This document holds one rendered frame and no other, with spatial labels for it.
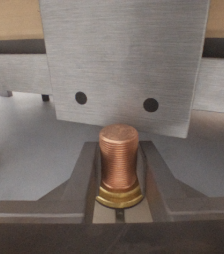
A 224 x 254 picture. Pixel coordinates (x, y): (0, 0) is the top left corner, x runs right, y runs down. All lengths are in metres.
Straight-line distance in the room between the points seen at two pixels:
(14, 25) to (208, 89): 0.27
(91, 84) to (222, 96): 0.12
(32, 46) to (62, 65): 0.15
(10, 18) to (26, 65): 0.09
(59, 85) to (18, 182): 0.18
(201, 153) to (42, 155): 0.28
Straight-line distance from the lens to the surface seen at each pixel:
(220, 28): 0.24
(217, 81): 0.20
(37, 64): 0.25
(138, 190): 0.16
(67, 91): 0.17
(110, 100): 0.15
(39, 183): 0.30
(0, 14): 0.35
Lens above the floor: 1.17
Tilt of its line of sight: 27 degrees up
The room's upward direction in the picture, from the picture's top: 179 degrees clockwise
